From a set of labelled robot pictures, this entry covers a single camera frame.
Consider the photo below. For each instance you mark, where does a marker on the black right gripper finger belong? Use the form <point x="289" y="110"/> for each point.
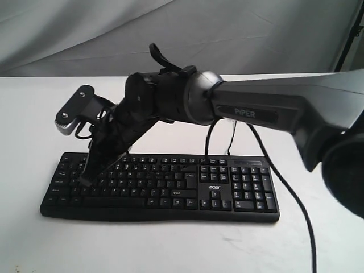
<point x="98" y="166"/>

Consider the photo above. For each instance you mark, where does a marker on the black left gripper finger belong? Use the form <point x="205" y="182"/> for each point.
<point x="84" y="175"/>

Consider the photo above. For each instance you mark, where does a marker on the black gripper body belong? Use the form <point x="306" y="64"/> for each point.
<point x="114" y="135"/>

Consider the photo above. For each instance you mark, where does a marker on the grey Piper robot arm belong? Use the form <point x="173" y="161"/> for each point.
<point x="324" y="114"/>

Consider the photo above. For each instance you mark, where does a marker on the black Acer keyboard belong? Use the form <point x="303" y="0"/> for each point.
<point x="165" y="187"/>

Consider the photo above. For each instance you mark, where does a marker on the grey backdrop cloth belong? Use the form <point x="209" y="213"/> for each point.
<point x="111" y="38"/>

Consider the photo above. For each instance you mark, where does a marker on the black tripod stand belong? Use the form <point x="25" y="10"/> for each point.
<point x="354" y="32"/>

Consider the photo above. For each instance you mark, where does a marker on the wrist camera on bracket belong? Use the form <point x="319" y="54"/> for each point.
<point x="84" y="106"/>

